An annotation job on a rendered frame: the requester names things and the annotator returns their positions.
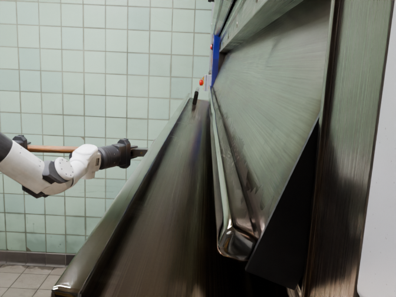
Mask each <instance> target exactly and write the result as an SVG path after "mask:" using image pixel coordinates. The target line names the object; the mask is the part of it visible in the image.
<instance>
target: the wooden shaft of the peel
mask: <svg viewBox="0 0 396 297"><path fill-rule="evenodd" d="M77 148H79V147H73V146H37V145H28V151H29V152H34V153H73V151H75V150H76V149H77Z"/></svg>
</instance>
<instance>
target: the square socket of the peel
mask: <svg viewBox="0 0 396 297"><path fill-rule="evenodd" d="M148 150H149V148H134V149H131V156H133V157H144V156H145V154H146V153H147V152H148Z"/></svg>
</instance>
